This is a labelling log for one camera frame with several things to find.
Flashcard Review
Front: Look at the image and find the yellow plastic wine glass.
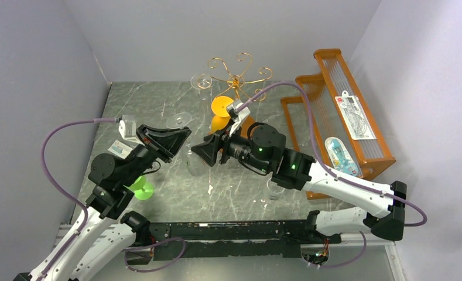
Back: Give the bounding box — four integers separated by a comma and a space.
209, 95, 234, 134

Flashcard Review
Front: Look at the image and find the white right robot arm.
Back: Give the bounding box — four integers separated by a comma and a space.
191, 123, 407, 243

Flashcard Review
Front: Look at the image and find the light blue tube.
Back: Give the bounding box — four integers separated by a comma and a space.
108, 140, 132, 159

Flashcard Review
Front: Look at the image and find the gold wire wine glass rack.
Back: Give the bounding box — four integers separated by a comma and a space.
207, 53, 273, 101

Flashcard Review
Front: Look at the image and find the blue packaged item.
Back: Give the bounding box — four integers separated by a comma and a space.
324, 137, 362, 177

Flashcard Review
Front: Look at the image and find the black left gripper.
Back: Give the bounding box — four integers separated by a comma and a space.
122, 124, 193, 186

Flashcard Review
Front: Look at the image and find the green plastic wine glass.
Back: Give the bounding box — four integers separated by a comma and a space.
126, 176, 154, 201

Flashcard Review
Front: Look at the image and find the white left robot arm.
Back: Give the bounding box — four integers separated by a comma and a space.
15, 124, 191, 280

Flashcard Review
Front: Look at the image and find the white packaged ruler set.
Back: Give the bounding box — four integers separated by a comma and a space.
335, 90, 376, 141

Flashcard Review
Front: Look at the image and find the wooden tiered display shelf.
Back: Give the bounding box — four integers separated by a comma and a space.
280, 49, 396, 180

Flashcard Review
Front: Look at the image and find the clear wine glass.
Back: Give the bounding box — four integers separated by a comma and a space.
259, 179, 285, 211
190, 74, 213, 100
166, 112, 206, 177

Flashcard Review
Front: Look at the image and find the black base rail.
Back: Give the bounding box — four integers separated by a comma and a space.
132, 220, 341, 261

